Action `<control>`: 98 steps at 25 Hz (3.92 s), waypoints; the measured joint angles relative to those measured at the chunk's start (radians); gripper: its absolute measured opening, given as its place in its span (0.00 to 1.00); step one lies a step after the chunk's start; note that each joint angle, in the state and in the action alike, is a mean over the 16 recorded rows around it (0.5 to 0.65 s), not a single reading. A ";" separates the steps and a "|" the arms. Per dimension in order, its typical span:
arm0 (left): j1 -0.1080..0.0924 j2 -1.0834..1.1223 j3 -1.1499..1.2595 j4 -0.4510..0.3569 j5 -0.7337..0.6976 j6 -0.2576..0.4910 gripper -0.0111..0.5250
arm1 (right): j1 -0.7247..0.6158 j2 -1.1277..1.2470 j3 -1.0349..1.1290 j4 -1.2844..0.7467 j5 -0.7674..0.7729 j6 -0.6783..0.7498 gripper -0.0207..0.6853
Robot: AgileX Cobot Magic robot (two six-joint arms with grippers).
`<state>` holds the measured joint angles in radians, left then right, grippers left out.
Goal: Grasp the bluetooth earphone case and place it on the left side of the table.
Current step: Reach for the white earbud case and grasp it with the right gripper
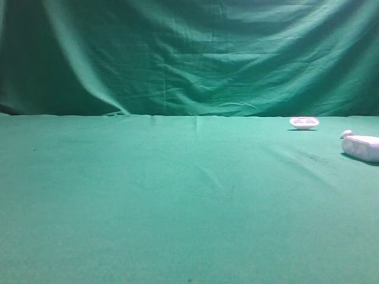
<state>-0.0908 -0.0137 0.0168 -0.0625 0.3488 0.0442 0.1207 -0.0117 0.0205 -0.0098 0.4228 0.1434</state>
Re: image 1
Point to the white earphone case body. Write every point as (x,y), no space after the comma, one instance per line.
(362,147)

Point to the white earphone case lid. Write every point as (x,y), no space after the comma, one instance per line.
(304,123)

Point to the green backdrop cloth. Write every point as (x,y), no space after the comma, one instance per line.
(179,58)

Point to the green table cloth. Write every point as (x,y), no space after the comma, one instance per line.
(150,199)

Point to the small white earbud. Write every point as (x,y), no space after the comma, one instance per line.
(346,133)

